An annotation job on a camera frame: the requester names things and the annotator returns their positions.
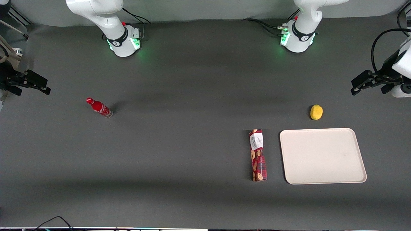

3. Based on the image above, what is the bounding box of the black arm base cable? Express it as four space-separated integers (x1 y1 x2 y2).
242 8 301 36
121 7 152 41

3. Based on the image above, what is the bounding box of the red cola bottle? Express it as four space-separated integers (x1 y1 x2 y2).
86 97 113 118

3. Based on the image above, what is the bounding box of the red cookie box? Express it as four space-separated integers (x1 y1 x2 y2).
249 129 267 182

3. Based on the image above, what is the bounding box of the cream plastic tray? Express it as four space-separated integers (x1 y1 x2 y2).
279 128 367 185

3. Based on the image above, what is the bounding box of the black cable at table edge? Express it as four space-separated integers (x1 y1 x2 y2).
31 216 75 231

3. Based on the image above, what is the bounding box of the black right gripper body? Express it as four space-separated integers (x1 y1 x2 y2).
0 61 20 88

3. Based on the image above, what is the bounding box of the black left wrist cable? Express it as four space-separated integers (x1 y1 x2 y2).
371 28 411 79

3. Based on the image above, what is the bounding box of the yellow lemon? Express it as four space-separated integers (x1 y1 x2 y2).
310 104 323 121

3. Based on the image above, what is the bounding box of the black metal frame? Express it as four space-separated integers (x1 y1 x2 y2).
7 4 33 27

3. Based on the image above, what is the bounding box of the beige strap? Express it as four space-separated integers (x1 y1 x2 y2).
0 19 23 64

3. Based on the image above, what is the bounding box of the black left arm base cable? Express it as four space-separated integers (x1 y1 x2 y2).
242 8 301 36

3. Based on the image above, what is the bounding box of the black right arm base cable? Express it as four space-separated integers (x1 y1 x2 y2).
121 7 152 41

